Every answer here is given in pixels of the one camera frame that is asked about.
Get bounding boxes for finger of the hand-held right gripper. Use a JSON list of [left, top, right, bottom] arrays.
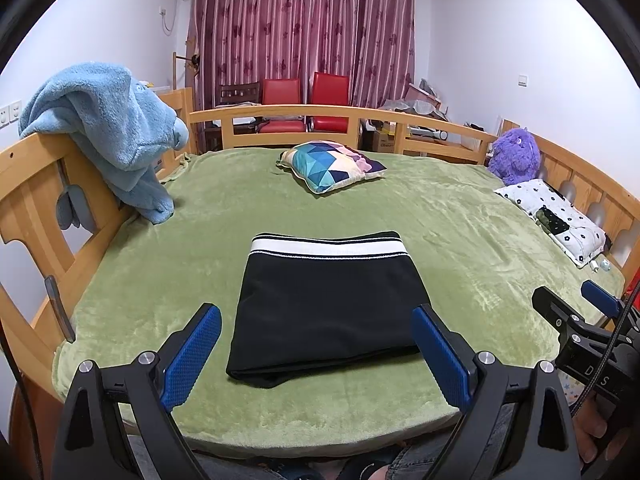
[[531, 286, 586, 333], [581, 280, 623, 318]]

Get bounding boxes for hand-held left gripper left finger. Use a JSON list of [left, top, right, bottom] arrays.
[[51, 302, 223, 480]]

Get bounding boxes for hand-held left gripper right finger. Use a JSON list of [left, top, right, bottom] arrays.
[[411, 304, 581, 480]]

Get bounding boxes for black pants with white waistband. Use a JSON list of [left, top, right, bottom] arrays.
[[226, 231, 432, 390]]

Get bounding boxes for person's right hand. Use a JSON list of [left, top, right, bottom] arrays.
[[572, 392, 610, 466]]

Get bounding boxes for white flower print pillow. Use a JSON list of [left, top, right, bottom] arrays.
[[494, 178, 608, 268]]

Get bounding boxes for black device on pillow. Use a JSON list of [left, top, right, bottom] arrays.
[[536, 206, 571, 235]]

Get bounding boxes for green fleece bed blanket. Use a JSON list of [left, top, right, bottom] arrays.
[[52, 147, 626, 461]]

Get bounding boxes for purple plush toy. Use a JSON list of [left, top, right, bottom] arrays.
[[487, 128, 542, 187]]

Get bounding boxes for grey blue hanging cloth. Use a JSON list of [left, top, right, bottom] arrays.
[[56, 185, 98, 233]]

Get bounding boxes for geometric patterned pillow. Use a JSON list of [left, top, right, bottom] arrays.
[[276, 141, 388, 195]]

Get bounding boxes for cardboard box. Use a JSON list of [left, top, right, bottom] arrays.
[[372, 130, 399, 154]]

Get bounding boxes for pile of plastic wrapped clutter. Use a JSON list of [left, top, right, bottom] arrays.
[[380, 79, 452, 122]]

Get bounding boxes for light blue fleece blanket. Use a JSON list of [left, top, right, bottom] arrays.
[[19, 62, 190, 225]]

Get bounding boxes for dark wooden chair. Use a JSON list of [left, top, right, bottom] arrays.
[[219, 82, 262, 107]]

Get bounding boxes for red chair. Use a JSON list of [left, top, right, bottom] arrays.
[[310, 72, 351, 132], [257, 78, 307, 134]]

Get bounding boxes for wooden coat rack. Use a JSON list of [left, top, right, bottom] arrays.
[[172, 35, 202, 92]]

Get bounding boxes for maroon striped curtain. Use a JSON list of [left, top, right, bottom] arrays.
[[189, 0, 416, 111]]

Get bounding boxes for braided black cable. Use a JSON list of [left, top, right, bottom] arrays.
[[570, 287, 640, 417]]

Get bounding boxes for grey flat strap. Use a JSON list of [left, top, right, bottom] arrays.
[[45, 276, 76, 343]]

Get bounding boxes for wooden bed frame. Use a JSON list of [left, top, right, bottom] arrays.
[[0, 87, 640, 480]]

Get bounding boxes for white wall sockets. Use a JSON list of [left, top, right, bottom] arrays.
[[0, 101, 24, 128]]

